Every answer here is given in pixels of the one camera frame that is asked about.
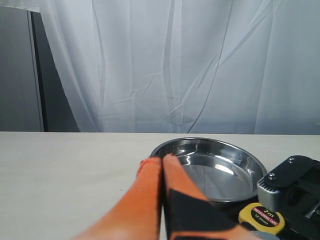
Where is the yellow tape measure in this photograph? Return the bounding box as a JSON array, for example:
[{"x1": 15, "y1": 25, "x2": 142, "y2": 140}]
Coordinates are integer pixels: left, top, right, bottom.
[{"x1": 238, "y1": 202, "x2": 285, "y2": 235}]

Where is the round stainless steel pan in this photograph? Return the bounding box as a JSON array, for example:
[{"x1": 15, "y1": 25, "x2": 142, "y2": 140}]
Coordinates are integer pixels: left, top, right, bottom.
[{"x1": 151, "y1": 137, "x2": 267, "y2": 203}]

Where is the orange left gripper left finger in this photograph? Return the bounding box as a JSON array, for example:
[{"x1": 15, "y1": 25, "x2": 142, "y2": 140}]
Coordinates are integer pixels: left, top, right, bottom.
[{"x1": 73, "y1": 156, "x2": 162, "y2": 240}]

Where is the white backdrop curtain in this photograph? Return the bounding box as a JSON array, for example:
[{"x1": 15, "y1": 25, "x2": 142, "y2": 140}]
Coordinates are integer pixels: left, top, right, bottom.
[{"x1": 39, "y1": 0, "x2": 320, "y2": 135}]

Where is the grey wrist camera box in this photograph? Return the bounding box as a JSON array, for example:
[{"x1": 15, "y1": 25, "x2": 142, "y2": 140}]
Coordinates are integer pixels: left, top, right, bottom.
[{"x1": 257, "y1": 172, "x2": 284, "y2": 212}]

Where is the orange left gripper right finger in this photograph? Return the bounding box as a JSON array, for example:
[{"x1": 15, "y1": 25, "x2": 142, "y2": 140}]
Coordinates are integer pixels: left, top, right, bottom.
[{"x1": 162, "y1": 154, "x2": 258, "y2": 240}]

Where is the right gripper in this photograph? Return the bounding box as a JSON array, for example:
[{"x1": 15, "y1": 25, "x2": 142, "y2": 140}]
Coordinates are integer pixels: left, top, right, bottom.
[{"x1": 267, "y1": 155, "x2": 320, "y2": 240}]

